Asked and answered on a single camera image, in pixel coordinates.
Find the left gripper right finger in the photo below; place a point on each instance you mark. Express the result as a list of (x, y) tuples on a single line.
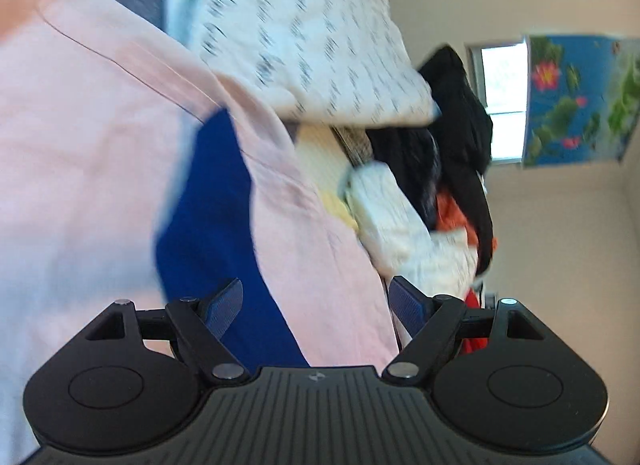
[(432, 323)]

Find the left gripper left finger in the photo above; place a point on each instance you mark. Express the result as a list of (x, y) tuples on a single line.
[(199, 324)]

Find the blue knit sweater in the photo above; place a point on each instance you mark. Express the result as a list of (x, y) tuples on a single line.
[(207, 243)]

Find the white puffer jacket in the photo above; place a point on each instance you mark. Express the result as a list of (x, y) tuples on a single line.
[(395, 236)]

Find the orange garment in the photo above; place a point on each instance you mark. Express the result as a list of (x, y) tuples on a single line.
[(457, 233)]

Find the black garment by window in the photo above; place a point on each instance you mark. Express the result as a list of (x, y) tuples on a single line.
[(453, 152)]

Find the pink bed sheet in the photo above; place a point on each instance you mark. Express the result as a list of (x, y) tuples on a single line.
[(98, 114)]

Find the window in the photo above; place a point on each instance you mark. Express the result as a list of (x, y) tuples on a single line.
[(500, 80)]

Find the lotus print roller blind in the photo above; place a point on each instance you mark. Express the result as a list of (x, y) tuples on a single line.
[(582, 99)]

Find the white script-print quilt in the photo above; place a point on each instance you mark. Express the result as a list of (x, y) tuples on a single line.
[(333, 62)]

